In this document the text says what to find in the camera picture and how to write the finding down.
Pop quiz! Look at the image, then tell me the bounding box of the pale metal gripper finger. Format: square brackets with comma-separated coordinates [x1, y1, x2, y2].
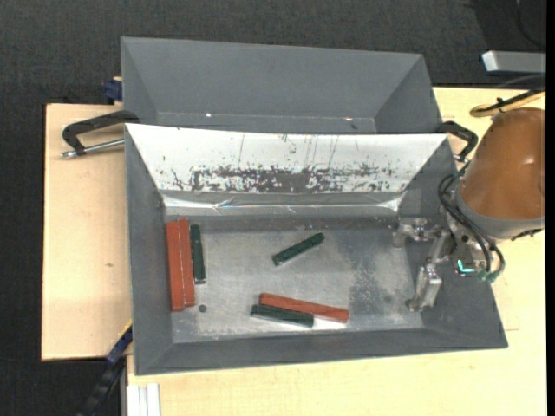
[406, 263, 444, 314]
[392, 218, 441, 248]

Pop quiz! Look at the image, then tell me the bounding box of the dark green flat block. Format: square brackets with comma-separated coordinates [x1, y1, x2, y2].
[189, 224, 207, 285]
[250, 303, 316, 329]
[271, 231, 326, 268]

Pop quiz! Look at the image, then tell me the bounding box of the red-brown flat block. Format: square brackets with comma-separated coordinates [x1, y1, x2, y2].
[177, 218, 197, 309]
[166, 220, 186, 313]
[258, 292, 350, 324]

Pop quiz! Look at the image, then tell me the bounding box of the grey metal bin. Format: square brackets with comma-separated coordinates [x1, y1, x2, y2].
[120, 36, 509, 376]

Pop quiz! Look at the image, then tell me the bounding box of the pale flat board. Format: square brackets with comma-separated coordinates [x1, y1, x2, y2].
[41, 102, 134, 361]

